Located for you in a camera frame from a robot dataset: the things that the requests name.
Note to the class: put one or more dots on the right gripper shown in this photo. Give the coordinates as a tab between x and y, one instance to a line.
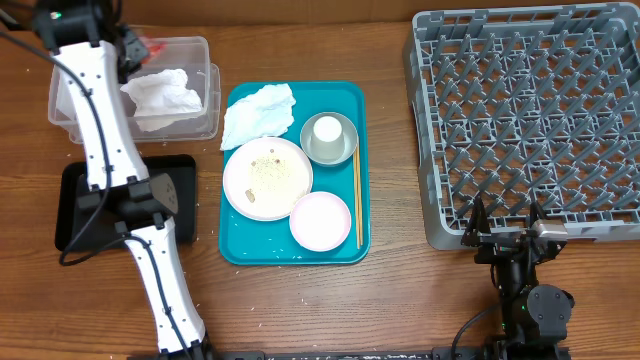
477	234

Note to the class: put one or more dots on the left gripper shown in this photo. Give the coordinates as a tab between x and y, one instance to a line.
139	50

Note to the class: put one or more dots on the red sauce packet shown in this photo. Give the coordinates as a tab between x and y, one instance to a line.
153	47

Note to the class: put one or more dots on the white napkin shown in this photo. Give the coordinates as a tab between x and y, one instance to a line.
161	94
267	112

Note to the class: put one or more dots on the grey metal bowl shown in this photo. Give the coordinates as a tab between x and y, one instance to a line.
351	139

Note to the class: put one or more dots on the white paper cup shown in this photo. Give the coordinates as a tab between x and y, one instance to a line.
327	139

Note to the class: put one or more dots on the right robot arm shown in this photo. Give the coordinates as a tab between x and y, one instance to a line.
534	316

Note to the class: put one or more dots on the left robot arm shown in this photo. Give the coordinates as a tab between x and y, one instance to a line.
147	205

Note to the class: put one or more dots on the grey dishwasher rack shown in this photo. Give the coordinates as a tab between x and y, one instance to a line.
527	105

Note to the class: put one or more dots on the clear plastic bin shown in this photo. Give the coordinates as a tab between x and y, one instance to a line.
85	93

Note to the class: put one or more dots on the large white dirty plate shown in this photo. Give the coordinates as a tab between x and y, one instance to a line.
264	178

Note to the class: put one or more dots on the black tray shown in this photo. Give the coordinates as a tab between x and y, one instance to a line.
71	217

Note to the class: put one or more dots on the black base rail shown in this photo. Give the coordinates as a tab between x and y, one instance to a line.
437	353

